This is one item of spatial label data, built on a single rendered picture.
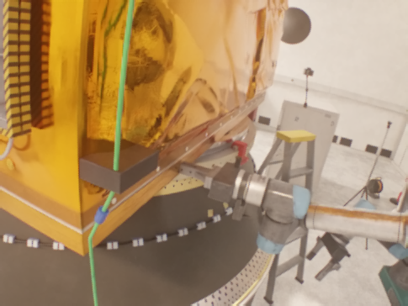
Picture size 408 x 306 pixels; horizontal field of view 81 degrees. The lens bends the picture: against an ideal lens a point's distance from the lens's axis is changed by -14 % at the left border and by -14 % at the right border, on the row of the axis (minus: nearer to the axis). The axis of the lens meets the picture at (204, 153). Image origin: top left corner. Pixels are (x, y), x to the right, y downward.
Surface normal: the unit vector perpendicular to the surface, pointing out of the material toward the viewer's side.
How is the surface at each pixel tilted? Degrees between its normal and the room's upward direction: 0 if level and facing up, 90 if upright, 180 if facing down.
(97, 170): 90
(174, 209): 62
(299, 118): 90
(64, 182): 91
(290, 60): 90
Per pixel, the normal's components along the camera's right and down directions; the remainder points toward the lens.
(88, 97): 0.76, 0.35
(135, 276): 0.45, -0.08
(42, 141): -0.31, 0.26
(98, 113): 0.61, 0.39
